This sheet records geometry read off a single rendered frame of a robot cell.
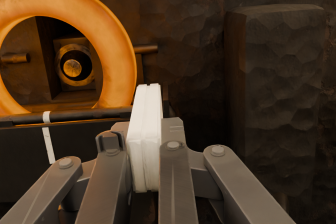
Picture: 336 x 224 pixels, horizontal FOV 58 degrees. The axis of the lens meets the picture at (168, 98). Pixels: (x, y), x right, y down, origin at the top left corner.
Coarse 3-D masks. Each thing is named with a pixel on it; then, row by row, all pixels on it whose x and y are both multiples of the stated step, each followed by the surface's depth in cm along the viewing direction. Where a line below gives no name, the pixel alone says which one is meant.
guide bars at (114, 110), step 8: (40, 112) 31; (56, 112) 31; (64, 112) 30; (72, 112) 30; (80, 112) 30; (88, 112) 30; (96, 112) 30; (104, 112) 30; (112, 112) 30; (120, 112) 30; (128, 112) 30; (0, 120) 30; (8, 120) 30; (16, 120) 30; (24, 120) 30; (32, 120) 30; (40, 120) 30; (56, 120) 30; (64, 120) 31; (72, 120) 31; (80, 120) 31
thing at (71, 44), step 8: (72, 32) 49; (80, 32) 48; (56, 40) 41; (64, 40) 41; (72, 40) 41; (80, 40) 41; (56, 48) 41; (64, 48) 41; (72, 48) 41; (80, 48) 41; (88, 48) 41; (56, 56) 41; (56, 64) 42; (56, 72) 42; (64, 80) 42; (72, 80) 42; (88, 80) 42; (64, 88) 43; (72, 88) 43; (80, 88) 43; (88, 88) 43
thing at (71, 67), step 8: (64, 56) 40; (72, 56) 40; (80, 56) 40; (88, 56) 41; (64, 64) 40; (72, 64) 40; (80, 64) 40; (88, 64) 41; (64, 72) 40; (72, 72) 40; (80, 72) 40; (88, 72) 42; (80, 80) 42
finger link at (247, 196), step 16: (208, 160) 12; (224, 160) 12; (240, 160) 12; (224, 176) 11; (240, 176) 11; (224, 192) 11; (240, 192) 10; (256, 192) 10; (224, 208) 11; (240, 208) 9; (256, 208) 9; (272, 208) 9
